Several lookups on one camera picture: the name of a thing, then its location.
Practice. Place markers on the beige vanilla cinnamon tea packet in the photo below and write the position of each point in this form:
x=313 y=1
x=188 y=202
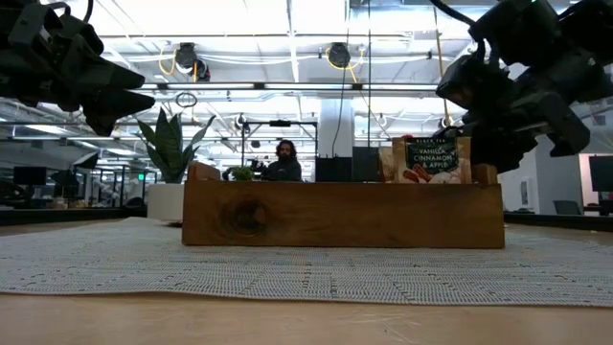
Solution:
x=431 y=155
x=387 y=165

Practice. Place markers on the small green bushy plant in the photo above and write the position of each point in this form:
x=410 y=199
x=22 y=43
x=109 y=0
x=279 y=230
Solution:
x=242 y=174

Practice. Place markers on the white planter pot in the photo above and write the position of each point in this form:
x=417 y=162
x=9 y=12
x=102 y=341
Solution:
x=165 y=201

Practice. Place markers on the white building column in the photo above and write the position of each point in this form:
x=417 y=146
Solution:
x=330 y=124

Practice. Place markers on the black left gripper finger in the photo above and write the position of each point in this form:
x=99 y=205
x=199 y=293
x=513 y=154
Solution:
x=105 y=76
x=112 y=109

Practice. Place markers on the grey office chair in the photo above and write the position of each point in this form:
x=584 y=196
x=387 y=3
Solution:
x=567 y=207

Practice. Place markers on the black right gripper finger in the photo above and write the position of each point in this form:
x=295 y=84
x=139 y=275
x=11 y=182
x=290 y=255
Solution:
x=483 y=144
x=515 y=146

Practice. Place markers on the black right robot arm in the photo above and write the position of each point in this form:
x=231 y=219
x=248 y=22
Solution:
x=522 y=29

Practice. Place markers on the green snake plant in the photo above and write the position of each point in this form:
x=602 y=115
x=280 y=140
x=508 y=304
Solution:
x=167 y=139

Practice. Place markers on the grey woven placemat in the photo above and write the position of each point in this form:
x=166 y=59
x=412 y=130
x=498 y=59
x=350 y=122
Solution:
x=191 y=268

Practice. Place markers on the small black cabinet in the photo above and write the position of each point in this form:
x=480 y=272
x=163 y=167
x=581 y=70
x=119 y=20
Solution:
x=333 y=170

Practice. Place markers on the black desk monitor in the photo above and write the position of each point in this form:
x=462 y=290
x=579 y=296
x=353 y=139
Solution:
x=29 y=175

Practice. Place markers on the large black cabinet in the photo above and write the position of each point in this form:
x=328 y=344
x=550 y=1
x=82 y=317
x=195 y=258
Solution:
x=366 y=165

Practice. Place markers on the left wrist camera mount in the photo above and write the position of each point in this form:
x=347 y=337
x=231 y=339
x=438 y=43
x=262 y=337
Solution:
x=26 y=29

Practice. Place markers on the dark wall monitor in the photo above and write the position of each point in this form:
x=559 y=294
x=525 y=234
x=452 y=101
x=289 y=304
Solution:
x=601 y=172

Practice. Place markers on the black frame rig stand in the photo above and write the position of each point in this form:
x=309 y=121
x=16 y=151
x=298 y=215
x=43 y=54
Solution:
x=280 y=123

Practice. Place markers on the person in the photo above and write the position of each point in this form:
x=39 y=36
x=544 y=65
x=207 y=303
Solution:
x=285 y=167

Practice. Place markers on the wooden tea organizer box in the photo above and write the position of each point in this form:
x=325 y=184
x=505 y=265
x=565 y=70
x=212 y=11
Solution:
x=335 y=215

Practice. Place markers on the long ceiling light bar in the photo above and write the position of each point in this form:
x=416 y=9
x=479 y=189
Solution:
x=306 y=86

